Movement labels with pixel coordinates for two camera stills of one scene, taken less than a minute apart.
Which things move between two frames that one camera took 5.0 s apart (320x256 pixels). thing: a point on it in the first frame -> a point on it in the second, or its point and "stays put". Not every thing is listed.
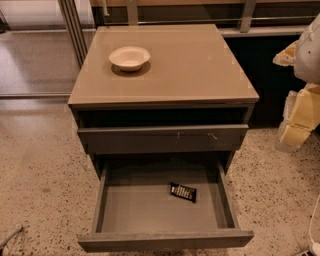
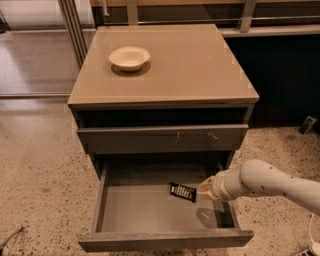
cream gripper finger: x=301 y=116 -> x=206 y=188
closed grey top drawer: x=165 y=139 stays put
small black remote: x=183 y=192 stays put
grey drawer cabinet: x=165 y=101 stays put
